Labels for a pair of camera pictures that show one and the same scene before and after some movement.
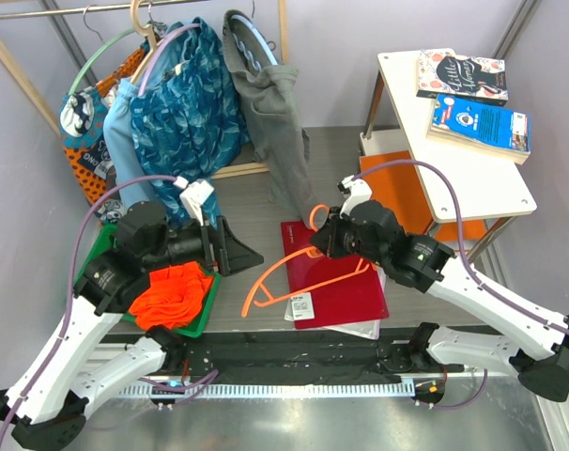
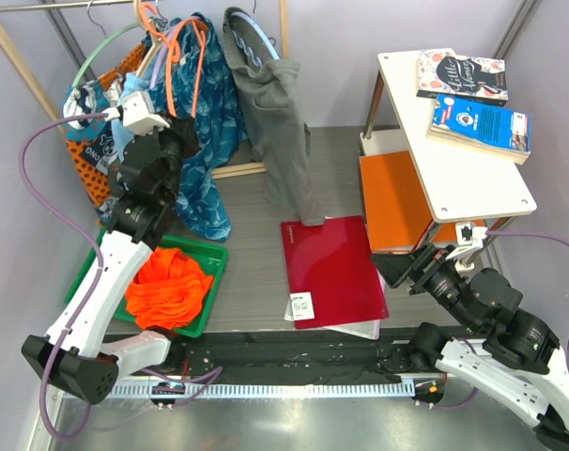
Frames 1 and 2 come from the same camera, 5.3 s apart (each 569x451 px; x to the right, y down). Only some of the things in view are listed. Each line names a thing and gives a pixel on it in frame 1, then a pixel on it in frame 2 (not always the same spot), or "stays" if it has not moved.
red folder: [362, 298] stays
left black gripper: [222, 250] to [185, 127]
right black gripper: [327, 239] to [393, 267]
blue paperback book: [486, 128] stays
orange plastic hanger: [311, 251] to [174, 54]
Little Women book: [445, 72] stays
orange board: [399, 186] stays
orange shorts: [176, 296] stays
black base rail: [286, 358] stays
